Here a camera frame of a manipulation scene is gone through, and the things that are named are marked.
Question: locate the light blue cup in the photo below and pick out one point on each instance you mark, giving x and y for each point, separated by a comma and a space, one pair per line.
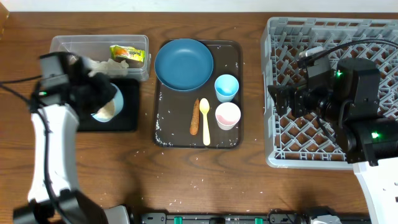
226, 87

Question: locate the dark brown serving tray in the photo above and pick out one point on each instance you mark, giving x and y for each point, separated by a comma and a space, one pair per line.
173, 109

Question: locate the yellow snack wrapper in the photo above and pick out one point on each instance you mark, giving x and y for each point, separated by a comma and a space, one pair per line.
129, 53

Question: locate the orange carrot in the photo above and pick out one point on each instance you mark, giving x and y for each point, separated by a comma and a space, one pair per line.
194, 125

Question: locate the yellow plastic spoon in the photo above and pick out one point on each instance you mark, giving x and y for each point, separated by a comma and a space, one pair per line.
204, 109

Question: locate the grey dishwasher rack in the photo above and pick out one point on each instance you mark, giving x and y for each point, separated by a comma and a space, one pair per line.
299, 143

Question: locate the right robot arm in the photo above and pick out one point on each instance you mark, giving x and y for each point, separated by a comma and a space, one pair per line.
348, 99

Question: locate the black rectangular tray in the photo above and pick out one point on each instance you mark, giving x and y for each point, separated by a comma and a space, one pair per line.
127, 119

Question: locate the dark blue plate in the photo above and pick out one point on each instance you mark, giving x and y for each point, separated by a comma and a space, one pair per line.
184, 64

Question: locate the light blue bowl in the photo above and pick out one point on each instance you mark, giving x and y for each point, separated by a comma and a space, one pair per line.
118, 102

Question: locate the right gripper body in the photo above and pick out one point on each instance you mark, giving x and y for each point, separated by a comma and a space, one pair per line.
318, 103

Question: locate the pink cup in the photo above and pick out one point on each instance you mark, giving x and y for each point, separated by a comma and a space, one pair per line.
227, 115

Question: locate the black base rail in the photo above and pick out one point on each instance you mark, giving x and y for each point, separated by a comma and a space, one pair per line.
272, 218

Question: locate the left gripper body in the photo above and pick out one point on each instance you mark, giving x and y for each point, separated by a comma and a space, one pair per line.
96, 94

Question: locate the white rice pile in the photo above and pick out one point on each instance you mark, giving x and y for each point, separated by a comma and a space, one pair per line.
106, 112

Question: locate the white tissue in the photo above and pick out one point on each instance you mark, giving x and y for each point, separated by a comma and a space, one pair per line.
109, 68

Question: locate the clear plastic bin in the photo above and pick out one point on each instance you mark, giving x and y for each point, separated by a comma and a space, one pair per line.
97, 48

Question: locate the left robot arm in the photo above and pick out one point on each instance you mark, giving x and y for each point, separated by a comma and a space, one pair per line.
67, 90

